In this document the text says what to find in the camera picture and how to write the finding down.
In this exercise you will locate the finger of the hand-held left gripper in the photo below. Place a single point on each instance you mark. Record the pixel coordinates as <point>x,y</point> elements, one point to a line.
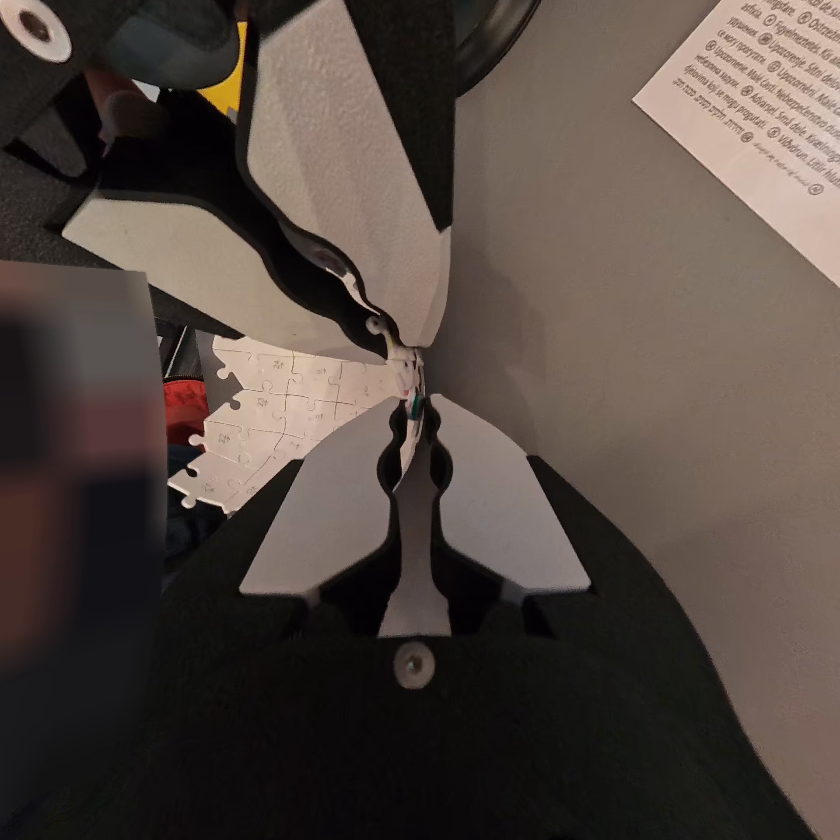
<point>197,262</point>
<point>354,164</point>

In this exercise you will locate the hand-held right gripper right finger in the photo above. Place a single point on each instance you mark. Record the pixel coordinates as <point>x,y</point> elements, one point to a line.
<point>505,518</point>

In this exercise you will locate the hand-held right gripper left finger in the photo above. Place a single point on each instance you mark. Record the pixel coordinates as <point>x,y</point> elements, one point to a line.
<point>334,518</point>

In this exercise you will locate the partly built puzzle ball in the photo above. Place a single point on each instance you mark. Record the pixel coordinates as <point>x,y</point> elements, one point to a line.
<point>275,420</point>

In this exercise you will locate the person's dark clothing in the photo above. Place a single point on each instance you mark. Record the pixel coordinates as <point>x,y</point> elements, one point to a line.
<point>190,505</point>

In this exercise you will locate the black round ball stand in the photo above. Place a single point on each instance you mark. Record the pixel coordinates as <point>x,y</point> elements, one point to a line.
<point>499,33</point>

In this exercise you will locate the white instruction leaflet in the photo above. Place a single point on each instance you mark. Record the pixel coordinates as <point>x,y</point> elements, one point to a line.
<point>774,118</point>

